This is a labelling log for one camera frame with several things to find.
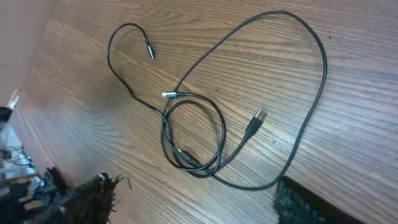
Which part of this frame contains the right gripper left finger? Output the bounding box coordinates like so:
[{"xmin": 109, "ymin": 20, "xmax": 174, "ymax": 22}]
[{"xmin": 24, "ymin": 172, "xmax": 124, "ymax": 224}]

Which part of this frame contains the thin black usb cable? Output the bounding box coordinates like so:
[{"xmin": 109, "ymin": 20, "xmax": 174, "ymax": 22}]
[{"xmin": 107, "ymin": 22, "xmax": 226, "ymax": 179}]

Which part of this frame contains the thick black usb cable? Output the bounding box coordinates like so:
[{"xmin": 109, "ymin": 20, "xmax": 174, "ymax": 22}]
[{"xmin": 161, "ymin": 11, "xmax": 328, "ymax": 191}]

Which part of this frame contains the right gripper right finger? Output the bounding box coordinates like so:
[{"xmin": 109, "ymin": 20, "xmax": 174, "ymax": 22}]
[{"xmin": 273, "ymin": 176, "xmax": 361, "ymax": 224}]

